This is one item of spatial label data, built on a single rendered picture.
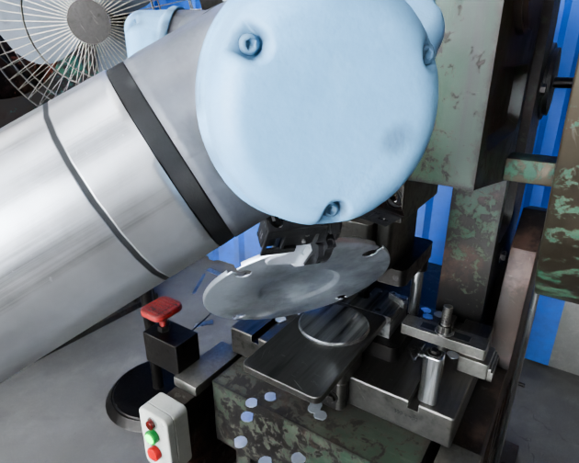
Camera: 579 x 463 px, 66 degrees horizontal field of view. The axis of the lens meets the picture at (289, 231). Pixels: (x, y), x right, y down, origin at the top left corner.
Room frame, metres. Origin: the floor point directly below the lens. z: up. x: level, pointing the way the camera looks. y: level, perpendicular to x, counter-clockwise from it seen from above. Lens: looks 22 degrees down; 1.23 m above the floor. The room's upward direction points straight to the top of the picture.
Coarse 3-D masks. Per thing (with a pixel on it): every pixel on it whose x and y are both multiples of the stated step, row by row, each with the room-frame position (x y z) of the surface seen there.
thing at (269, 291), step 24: (336, 240) 0.52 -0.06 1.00; (360, 240) 0.54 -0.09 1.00; (264, 264) 0.52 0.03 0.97; (336, 264) 0.57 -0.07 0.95; (360, 264) 0.59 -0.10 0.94; (384, 264) 0.61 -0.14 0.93; (216, 288) 0.54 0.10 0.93; (240, 288) 0.56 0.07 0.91; (264, 288) 0.59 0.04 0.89; (288, 288) 0.61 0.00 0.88; (312, 288) 0.64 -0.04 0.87; (336, 288) 0.65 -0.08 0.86; (360, 288) 0.67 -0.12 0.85; (216, 312) 0.60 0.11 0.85; (240, 312) 0.63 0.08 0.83; (264, 312) 0.65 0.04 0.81; (288, 312) 0.68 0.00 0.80
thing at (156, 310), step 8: (152, 304) 0.77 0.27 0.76; (160, 304) 0.77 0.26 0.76; (168, 304) 0.77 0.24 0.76; (176, 304) 0.77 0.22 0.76; (144, 312) 0.74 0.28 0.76; (152, 312) 0.74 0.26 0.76; (160, 312) 0.74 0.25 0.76; (168, 312) 0.74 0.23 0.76; (176, 312) 0.76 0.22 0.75; (152, 320) 0.73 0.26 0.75; (160, 320) 0.73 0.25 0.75
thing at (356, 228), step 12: (348, 228) 0.67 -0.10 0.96; (360, 228) 0.66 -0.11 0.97; (372, 228) 0.66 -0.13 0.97; (384, 228) 0.67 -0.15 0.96; (396, 228) 0.68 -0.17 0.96; (408, 228) 0.73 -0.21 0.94; (372, 240) 0.66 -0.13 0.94; (384, 240) 0.67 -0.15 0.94; (396, 240) 0.68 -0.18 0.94; (408, 240) 0.73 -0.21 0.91; (372, 252) 0.66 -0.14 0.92; (396, 252) 0.69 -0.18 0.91
